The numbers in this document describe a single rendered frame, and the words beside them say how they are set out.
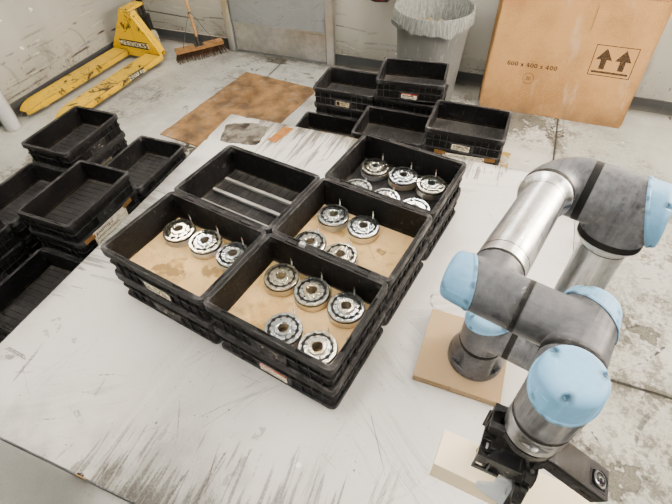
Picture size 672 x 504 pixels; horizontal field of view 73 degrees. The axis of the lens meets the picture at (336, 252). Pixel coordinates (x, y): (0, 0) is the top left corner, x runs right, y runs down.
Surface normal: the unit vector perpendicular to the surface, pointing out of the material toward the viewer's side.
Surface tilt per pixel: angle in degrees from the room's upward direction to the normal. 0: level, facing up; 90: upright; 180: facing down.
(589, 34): 80
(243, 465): 0
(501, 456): 0
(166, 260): 0
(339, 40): 90
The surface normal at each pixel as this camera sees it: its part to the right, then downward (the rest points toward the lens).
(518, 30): -0.36, 0.55
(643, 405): -0.03, -0.68
